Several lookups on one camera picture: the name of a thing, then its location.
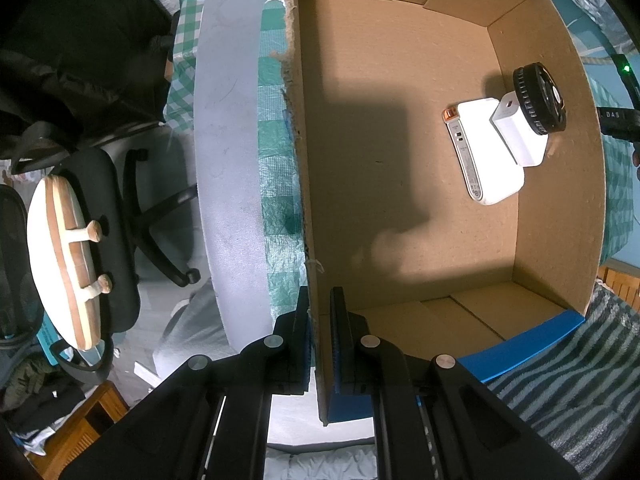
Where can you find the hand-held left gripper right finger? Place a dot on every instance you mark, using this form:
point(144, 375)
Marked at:
point(341, 355)

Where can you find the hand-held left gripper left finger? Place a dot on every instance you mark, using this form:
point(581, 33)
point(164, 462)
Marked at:
point(300, 355)

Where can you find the black round fan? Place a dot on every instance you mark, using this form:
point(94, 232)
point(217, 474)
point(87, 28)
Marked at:
point(542, 97)

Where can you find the white charger block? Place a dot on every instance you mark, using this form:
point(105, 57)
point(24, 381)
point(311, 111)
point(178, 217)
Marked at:
point(520, 132)

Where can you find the white power bank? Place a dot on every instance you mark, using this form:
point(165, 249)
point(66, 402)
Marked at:
point(482, 160)

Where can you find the cardboard box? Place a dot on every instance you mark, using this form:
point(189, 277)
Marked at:
point(400, 160)

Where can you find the green checkered tablecloth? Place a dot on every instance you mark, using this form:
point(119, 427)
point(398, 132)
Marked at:
point(277, 200)

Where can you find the grey foam sheet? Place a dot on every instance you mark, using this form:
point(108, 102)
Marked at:
point(227, 160)

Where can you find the black office chair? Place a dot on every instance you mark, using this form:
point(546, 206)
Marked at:
point(145, 210)

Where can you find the wooden crate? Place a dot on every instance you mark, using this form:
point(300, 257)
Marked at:
point(85, 425)

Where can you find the striped blanket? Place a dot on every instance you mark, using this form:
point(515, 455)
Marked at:
point(575, 385)

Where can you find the teal box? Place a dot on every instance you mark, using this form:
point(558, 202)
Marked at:
point(55, 347)

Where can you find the round wooden board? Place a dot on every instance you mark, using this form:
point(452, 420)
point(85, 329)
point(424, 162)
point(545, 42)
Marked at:
point(55, 250)

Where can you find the black mesh chair back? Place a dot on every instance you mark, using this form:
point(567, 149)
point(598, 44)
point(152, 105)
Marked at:
point(15, 270)

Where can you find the black jacket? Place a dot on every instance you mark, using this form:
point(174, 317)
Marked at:
point(75, 60)

